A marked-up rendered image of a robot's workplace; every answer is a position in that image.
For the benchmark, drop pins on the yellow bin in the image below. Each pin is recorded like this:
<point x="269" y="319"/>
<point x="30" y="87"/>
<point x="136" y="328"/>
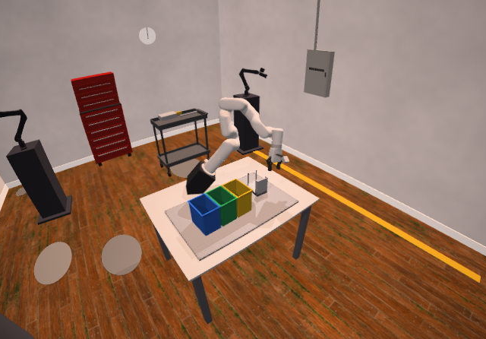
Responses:
<point x="243" y="193"/>

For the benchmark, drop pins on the blue bin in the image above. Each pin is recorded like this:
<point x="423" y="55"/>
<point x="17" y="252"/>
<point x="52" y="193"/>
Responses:
<point x="203" y="214"/>

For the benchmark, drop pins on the green bin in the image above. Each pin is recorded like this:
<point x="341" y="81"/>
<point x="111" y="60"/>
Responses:
<point x="227" y="203"/>

